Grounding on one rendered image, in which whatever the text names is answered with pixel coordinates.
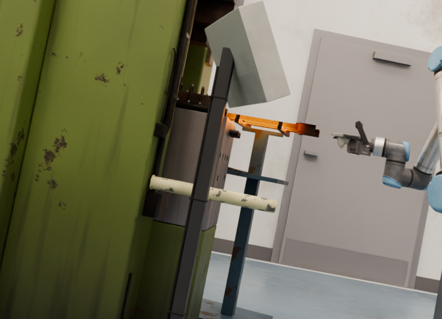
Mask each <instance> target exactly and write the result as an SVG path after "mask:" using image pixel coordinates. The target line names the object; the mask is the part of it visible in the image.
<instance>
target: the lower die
mask: <svg viewBox="0 0 442 319"><path fill-rule="evenodd" d="M188 96H189V92H187V91H180V94H179V100H181V101H187V100H188ZM199 98H200V94H198V93H191V97H190V102H192V103H198V102H199ZM209 102H210V97H209V95H202V99H201V104H203V105H209Z"/></svg>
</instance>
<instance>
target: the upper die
mask: <svg viewBox="0 0 442 319"><path fill-rule="evenodd" d="M234 9H236V6H235V3H228V2H223V1H215V0H198V2H197V8H196V11H195V18H194V21H193V26H194V27H199V28H207V27H208V26H210V25H211V24H213V23H214V22H216V21H217V20H219V19H221V18H222V17H223V16H225V15H227V14H228V13H230V12H232V11H233V10H234Z"/></svg>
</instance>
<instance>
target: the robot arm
mask: <svg viewBox="0 0 442 319"><path fill-rule="evenodd" d="M428 69H429V70H430V71H431V72H434V79H435V92H436V104H437V121H436V123H435V126H434V127H433V130H432V131H431V134H430V136H429V137H428V140H427V141H426V144H425V145H424V148H423V149H422V152H421V153H420V156H419V157H418V160H417V161H416V163H415V164H414V166H413V168H412V169H410V168H405V164H406V161H407V162H408V161H409V157H410V143H409V142H405V141H398V140H394V139H386V138H382V137H376V138H375V139H374V138H372V140H371V143H370V142H368V139H367V137H366V134H365V132H364V129H363V124H362V122H360V121H357V122H355V128H356V129H358V132H359V134H360V137H359V136H355V135H347V134H340V133H332V134H331V135H334V136H335V137H333V138H334V139H337V143H338V146H339V147H340V148H341V149H342V148H343V147H344V146H345V145H347V152H348V153H352V154H357V155H367V156H370V157H371V153H372V155H374V156H378V157H385V158H386V161H385V168H384V171H383V176H382V178H383V179H382V183H383V184H384V185H387V186H389V187H394V188H398V189H400V188H402V187H408V188H412V189H417V190H422V191H425V190H427V197H428V203H429V204H430V207H431V208H432V209H433V210H434V211H436V212H438V213H441V214H442V46H439V47H437V48H436V49H435V50H434V51H433V52H432V54H431V55H430V57H429V59H428ZM367 145H369V147H367ZM438 160H439V162H440V170H439V171H438V172H437V173H436V174H435V177H434V178H433V176H432V173H433V170H434V168H435V166H436V164H437V162H438Z"/></svg>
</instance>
